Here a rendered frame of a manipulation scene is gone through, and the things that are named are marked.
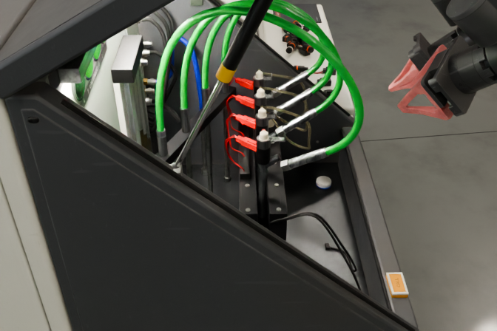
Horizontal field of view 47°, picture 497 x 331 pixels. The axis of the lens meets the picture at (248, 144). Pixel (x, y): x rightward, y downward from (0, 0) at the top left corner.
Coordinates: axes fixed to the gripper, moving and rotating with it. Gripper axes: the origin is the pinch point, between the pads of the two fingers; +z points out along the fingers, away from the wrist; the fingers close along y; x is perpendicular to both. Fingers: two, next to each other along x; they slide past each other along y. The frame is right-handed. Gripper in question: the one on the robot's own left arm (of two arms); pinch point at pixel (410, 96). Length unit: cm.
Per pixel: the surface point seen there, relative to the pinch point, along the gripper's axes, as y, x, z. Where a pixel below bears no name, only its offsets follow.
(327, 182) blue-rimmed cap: -22, 23, 58
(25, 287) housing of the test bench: 47, -18, 38
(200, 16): 2.2, -28.9, 20.2
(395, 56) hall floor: -237, 78, 190
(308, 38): -1.0, -15.3, 8.7
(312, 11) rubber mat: -89, -4, 85
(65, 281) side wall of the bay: 44, -15, 34
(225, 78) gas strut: 22.2, -21.8, 0.3
